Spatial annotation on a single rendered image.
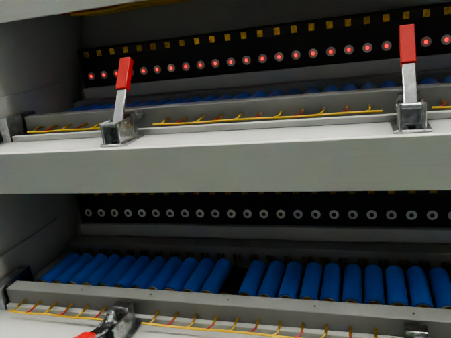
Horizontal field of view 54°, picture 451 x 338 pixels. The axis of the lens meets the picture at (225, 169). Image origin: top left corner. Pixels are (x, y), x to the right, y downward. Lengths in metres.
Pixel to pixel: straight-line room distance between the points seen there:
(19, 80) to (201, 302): 0.36
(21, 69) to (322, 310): 0.46
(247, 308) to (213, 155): 0.15
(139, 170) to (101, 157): 0.04
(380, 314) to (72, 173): 0.31
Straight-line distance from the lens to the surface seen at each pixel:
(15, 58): 0.62
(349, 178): 0.37
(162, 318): 0.46
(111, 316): 0.45
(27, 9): 0.55
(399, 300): 0.44
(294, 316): 0.42
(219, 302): 0.44
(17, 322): 0.54
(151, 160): 0.41
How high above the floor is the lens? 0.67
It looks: 4 degrees up
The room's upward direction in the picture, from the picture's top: straight up
